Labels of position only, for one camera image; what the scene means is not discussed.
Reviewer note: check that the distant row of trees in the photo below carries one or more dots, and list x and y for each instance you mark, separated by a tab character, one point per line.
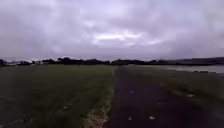
100	61

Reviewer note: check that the dark asphalt path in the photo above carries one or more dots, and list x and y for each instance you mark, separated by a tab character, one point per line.
140	100

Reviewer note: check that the gravel strip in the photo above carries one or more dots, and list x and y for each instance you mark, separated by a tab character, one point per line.
100	113

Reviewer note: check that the green grass field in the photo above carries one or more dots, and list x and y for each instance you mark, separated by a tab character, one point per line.
50	90

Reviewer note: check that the grass verge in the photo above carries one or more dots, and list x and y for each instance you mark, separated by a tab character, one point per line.
186	83

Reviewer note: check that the pale water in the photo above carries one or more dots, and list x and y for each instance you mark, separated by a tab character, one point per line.
206	68

